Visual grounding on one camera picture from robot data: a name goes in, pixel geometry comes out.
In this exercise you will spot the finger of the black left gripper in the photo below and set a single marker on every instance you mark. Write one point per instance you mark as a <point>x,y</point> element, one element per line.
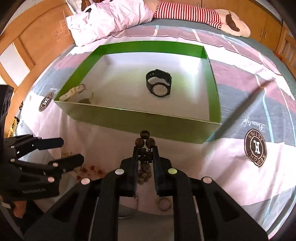
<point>18,146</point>
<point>28,173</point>

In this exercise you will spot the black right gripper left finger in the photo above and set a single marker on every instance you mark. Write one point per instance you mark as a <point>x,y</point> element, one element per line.
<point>89,211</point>

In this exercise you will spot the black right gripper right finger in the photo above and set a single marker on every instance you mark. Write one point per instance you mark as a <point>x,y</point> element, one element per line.
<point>202,209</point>

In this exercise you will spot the bronze metal bangle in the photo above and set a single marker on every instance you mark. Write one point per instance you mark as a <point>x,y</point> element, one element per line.
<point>128,206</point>

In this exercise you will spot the pink grey bedsheet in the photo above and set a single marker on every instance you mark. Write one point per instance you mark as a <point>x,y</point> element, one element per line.
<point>251,156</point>

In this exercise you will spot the black wrist watch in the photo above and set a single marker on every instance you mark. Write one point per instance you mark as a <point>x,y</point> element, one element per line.
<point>159,89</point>

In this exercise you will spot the green cardboard box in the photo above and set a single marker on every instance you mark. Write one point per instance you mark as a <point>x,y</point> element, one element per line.
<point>116,72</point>

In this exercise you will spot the white pink duvet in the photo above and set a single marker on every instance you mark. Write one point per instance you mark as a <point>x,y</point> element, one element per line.
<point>100,20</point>

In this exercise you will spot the wooden wardrobe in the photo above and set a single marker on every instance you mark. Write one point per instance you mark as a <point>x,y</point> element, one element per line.
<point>265,27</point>

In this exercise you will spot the striped plush toy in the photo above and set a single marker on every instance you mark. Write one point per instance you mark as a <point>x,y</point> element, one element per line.
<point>221,19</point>

